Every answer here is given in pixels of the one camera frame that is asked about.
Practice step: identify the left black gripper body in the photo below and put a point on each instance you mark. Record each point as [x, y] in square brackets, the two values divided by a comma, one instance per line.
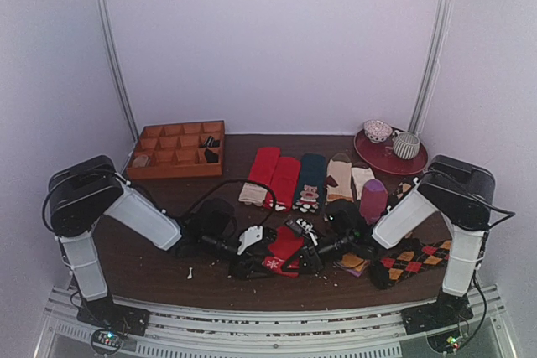
[234, 267]

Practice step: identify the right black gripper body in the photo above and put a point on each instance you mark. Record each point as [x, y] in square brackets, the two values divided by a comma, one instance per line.
[310, 257]

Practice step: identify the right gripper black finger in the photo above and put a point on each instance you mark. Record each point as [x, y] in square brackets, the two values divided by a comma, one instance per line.
[291, 266]
[311, 265]

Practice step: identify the red sock with white cuff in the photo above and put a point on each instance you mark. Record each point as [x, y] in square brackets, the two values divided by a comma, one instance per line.
[282, 243]

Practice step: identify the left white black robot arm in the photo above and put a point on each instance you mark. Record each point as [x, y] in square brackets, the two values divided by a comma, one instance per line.
[78, 197]

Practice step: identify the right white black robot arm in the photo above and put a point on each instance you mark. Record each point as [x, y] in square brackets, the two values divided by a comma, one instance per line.
[461, 192]

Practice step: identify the black orange argyle sock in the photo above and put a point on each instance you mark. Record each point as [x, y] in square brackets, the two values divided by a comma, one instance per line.
[408, 261]

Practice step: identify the red sock white trim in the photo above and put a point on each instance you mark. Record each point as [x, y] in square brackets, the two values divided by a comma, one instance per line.
[284, 181]

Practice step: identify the dark teal reindeer sock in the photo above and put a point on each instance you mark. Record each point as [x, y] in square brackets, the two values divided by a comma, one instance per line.
[310, 189]

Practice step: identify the purple striped sock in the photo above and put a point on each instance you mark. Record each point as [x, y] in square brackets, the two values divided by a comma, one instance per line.
[373, 202]

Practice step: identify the beige striped sock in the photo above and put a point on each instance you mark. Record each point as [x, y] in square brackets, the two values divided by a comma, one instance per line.
[339, 178]

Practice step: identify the cream sock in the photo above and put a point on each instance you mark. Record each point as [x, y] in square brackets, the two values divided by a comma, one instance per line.
[361, 174]

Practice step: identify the red sock beige cuff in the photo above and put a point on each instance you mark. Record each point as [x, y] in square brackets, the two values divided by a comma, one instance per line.
[261, 172]

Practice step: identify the black binder clips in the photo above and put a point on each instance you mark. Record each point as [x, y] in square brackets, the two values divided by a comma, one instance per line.
[208, 148]

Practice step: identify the tan argyle sock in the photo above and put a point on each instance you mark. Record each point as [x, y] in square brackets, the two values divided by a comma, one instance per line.
[401, 190]

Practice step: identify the dark red round plate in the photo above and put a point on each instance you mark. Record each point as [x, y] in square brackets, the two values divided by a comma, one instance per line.
[380, 156]

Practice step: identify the orange wooden compartment tray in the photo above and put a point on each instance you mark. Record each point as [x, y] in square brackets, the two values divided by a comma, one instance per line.
[171, 151]

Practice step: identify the patterned pink bowl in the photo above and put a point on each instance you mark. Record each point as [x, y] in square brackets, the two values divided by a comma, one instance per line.
[377, 131]

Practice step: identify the striped grey cup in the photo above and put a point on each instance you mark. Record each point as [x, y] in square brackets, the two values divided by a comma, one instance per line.
[406, 145]

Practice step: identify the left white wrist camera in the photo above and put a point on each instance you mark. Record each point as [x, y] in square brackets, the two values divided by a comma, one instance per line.
[249, 237]

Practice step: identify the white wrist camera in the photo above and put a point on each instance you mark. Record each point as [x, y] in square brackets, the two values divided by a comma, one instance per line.
[249, 237]
[302, 227]

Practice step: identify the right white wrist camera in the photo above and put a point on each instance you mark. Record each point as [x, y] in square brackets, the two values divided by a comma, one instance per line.
[302, 227]

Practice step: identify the metal base rail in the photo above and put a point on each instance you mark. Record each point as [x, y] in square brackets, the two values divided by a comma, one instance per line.
[175, 331]

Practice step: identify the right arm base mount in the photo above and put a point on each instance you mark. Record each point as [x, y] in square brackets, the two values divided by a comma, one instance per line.
[441, 320]

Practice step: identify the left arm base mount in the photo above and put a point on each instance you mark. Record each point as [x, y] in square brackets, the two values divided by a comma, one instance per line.
[114, 324]

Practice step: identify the right aluminium frame post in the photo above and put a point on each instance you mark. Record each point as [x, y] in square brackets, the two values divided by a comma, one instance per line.
[432, 65]

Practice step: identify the aluminium frame post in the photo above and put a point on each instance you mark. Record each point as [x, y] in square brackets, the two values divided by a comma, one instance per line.
[115, 68]
[432, 65]

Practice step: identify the left aluminium frame post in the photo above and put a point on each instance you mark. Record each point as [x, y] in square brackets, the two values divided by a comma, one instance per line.
[115, 68]

